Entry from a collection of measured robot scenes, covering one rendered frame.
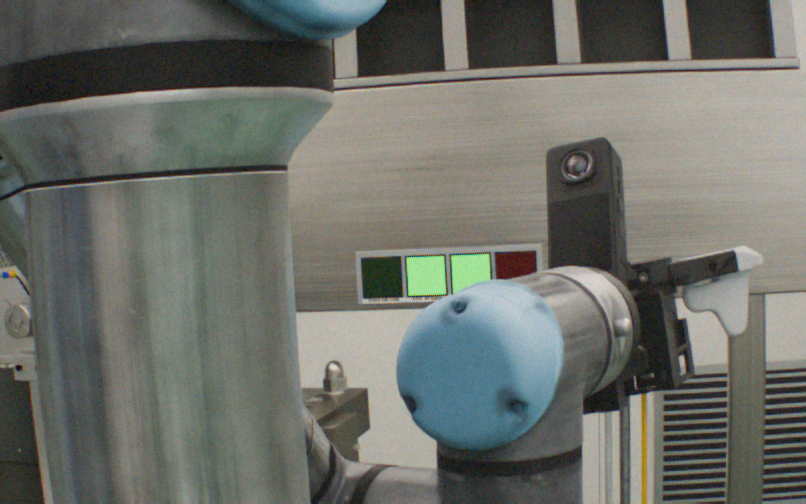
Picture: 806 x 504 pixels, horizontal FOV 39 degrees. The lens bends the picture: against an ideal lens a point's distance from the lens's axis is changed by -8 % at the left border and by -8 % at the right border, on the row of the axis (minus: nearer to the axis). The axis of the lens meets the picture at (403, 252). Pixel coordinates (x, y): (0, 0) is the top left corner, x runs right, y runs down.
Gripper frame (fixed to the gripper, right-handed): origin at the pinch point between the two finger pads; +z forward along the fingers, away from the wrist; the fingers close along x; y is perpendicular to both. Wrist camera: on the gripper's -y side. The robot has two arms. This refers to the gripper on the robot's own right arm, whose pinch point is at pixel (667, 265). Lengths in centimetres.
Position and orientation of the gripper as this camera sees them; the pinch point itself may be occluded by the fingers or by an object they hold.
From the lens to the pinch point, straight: 88.5
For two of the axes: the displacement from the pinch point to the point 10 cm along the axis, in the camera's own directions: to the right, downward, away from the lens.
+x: 8.6, -1.6, -4.9
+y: 1.7, 9.8, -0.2
